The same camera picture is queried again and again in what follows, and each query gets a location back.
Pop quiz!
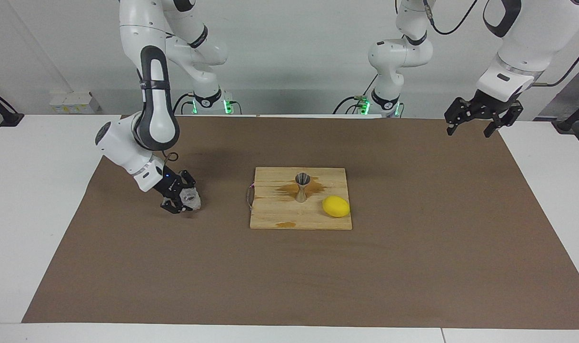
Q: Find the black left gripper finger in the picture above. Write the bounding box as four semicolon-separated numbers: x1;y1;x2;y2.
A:
444;97;478;136
483;106;524;139

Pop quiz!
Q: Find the steel double jigger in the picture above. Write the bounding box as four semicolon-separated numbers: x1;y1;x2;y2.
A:
295;173;311;203

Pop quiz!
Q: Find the black clamp stand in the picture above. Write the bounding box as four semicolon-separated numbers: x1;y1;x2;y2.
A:
0;86;24;127
555;95;579;133

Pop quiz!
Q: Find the brown table mat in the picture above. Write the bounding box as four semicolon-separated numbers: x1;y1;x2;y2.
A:
22;116;579;329

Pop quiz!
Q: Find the wooden cutting board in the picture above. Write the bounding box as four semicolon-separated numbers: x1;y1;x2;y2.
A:
246;167;353;231

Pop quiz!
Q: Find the yellow lemon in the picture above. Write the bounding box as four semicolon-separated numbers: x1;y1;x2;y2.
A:
322;195;350;218

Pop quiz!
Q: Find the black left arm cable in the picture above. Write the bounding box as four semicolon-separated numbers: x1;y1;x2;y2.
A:
424;0;579;88

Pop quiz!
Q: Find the black right base cable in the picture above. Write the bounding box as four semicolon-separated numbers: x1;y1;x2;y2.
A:
175;93;197;115

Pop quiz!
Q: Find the black base cable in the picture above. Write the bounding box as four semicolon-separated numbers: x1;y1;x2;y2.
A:
175;93;197;115
332;74;380;115

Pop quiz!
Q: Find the black left base cable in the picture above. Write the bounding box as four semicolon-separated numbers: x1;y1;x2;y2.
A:
332;74;380;115

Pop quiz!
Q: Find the white wall socket box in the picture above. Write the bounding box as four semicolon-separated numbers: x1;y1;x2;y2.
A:
50;92;100;115

